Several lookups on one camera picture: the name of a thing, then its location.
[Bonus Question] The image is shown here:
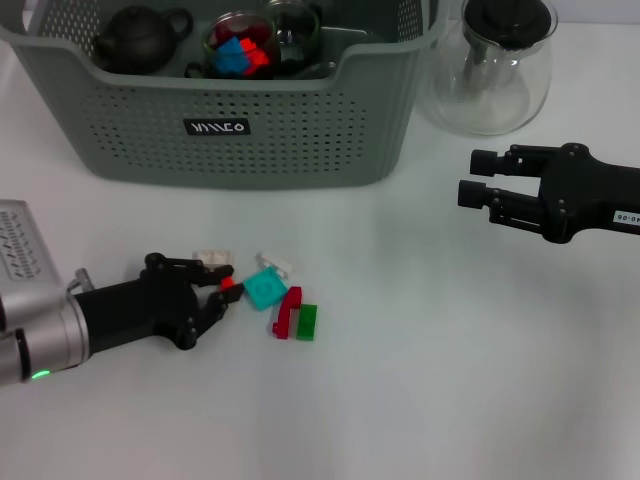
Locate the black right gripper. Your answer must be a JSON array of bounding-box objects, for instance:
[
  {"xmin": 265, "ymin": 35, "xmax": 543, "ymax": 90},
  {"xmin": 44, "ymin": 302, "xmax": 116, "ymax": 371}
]
[{"xmin": 456, "ymin": 142, "xmax": 640, "ymax": 245}]

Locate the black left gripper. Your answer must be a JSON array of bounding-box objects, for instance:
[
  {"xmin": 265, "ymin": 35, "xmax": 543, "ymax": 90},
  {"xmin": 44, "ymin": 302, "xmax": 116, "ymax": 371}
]
[{"xmin": 72, "ymin": 252, "xmax": 245, "ymax": 351}]

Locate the white two-stud toy brick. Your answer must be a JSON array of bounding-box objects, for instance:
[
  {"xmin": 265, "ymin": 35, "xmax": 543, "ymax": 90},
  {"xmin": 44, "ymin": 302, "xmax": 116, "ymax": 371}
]
[{"xmin": 192, "ymin": 247, "xmax": 235, "ymax": 267}]

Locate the teal square plate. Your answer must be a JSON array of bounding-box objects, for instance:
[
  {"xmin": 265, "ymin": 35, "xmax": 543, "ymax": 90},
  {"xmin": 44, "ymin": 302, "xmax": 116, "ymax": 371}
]
[{"xmin": 243, "ymin": 266, "xmax": 289, "ymax": 312}]

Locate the dark red curved toy piece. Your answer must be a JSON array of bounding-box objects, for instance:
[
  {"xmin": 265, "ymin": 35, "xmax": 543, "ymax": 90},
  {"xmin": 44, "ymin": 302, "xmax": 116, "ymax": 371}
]
[{"xmin": 272, "ymin": 285, "xmax": 305, "ymax": 340}]

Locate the glass teacup with black base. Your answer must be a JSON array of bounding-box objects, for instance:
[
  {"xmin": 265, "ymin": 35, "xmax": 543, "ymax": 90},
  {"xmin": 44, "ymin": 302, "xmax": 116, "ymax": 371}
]
[
  {"xmin": 201, "ymin": 12, "xmax": 281, "ymax": 81},
  {"xmin": 185, "ymin": 49, "xmax": 281, "ymax": 82},
  {"xmin": 269, "ymin": 0, "xmax": 337, "ymax": 80}
]

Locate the blue square plate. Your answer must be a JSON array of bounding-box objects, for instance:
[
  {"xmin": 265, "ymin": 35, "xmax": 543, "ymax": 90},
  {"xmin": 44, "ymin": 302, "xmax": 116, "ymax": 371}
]
[{"xmin": 214, "ymin": 39, "xmax": 251, "ymax": 77}]

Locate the red square toy brick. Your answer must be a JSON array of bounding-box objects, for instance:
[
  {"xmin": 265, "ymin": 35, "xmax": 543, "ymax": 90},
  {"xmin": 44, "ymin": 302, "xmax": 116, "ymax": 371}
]
[{"xmin": 247, "ymin": 49, "xmax": 272, "ymax": 77}]

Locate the small white toy block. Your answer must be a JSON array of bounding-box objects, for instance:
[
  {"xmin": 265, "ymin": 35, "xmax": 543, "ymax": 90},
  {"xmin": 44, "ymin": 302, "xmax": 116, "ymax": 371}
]
[{"xmin": 254, "ymin": 251, "xmax": 294, "ymax": 279}]

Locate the grey-green perforated storage bin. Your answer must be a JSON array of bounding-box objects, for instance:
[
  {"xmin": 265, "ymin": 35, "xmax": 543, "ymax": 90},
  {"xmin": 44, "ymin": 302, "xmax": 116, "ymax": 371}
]
[{"xmin": 0, "ymin": 0, "xmax": 451, "ymax": 190}]

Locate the clear glass carafe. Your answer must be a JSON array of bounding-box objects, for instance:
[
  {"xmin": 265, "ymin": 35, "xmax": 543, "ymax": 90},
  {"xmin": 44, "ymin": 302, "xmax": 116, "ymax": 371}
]
[{"xmin": 428, "ymin": 0, "xmax": 560, "ymax": 137}]

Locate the long green toy brick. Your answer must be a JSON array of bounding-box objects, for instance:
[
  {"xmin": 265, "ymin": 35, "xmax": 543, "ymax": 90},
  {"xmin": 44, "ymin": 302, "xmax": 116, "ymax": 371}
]
[{"xmin": 295, "ymin": 303, "xmax": 320, "ymax": 342}]

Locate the black carafe lid with strainer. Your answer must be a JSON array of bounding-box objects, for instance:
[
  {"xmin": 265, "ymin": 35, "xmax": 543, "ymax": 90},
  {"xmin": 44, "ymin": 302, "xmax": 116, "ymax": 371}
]
[{"xmin": 462, "ymin": 0, "xmax": 560, "ymax": 91}]

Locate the black clay teapot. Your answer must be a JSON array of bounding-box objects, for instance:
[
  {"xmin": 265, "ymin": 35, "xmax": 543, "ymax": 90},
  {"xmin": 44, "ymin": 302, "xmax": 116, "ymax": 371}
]
[{"xmin": 93, "ymin": 4, "xmax": 195, "ymax": 75}]

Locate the silver left arm cable connector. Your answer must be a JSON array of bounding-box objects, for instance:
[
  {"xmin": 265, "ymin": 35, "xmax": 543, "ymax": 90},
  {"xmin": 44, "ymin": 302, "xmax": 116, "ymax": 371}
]
[{"xmin": 66, "ymin": 268, "xmax": 97, "ymax": 295}]

